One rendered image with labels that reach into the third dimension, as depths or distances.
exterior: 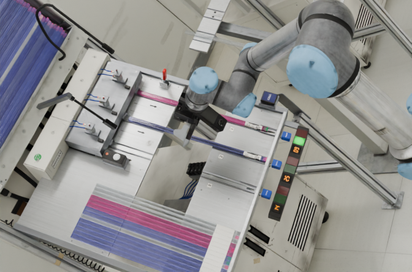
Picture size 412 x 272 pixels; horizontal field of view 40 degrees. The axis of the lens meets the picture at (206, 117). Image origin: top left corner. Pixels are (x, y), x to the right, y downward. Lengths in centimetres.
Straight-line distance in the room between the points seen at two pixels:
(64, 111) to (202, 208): 58
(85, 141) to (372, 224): 124
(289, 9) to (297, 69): 154
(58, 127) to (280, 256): 103
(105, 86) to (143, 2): 218
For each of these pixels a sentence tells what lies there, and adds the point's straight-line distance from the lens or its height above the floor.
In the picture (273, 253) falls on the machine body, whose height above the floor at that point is 28.
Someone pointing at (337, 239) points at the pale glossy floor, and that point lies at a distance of 256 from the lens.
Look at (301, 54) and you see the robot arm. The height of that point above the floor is 119.
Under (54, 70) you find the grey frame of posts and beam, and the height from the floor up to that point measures 136.
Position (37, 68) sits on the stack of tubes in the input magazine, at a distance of 198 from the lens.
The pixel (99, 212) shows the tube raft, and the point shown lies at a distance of 188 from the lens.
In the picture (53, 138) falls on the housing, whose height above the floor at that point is 126.
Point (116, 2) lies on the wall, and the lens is 404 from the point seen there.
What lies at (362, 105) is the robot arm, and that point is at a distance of 133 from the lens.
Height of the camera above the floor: 183
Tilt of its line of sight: 28 degrees down
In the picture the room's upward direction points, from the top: 53 degrees counter-clockwise
